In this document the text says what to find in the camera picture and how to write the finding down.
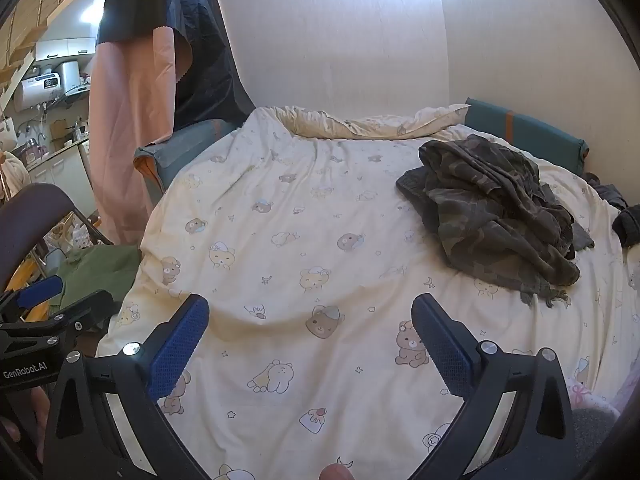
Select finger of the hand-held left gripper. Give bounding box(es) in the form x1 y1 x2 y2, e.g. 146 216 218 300
0 276 65 323
52 290 115 336

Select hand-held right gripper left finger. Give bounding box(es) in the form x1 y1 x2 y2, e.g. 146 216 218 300
37 294 211 480

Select teal bed bumper cushion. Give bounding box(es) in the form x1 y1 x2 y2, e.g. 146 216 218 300
464 97 590 177
133 119 241 196

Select white wall cabinets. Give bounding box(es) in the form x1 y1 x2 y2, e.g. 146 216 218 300
35 37 97 62

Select camouflage pants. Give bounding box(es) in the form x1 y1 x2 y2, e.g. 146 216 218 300
396 137 596 308

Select cream bear-print duvet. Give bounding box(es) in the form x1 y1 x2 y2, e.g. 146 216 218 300
95 102 640 480

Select dark grey cloth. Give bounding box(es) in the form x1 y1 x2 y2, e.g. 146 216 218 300
585 172 630 211

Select white range hood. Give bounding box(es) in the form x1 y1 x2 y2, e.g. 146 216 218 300
55 60 92 98

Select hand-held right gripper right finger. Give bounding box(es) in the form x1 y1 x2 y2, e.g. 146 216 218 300
410 292 576 480

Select pink white plush cloth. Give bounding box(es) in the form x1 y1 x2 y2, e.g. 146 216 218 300
565 377 621 416

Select person's grey clothing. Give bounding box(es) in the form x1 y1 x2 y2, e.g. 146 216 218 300
572 407 618 461

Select person's left hand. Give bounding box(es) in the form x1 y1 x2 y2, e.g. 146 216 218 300
0 392 51 461

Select cream fluffy cloth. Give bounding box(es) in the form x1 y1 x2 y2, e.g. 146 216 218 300
0 150 31 206

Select white water heater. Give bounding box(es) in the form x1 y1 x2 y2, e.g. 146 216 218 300
14 72 63 113

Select white base cabinet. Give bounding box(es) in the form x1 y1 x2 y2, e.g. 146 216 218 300
27 145 98 217

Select dark brown chair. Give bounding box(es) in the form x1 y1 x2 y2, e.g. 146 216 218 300
0 183 115 301

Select green cloth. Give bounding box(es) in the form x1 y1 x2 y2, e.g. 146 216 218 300
56 244 143 317

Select wooden staircase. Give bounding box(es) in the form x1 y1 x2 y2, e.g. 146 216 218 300
0 0 121 111

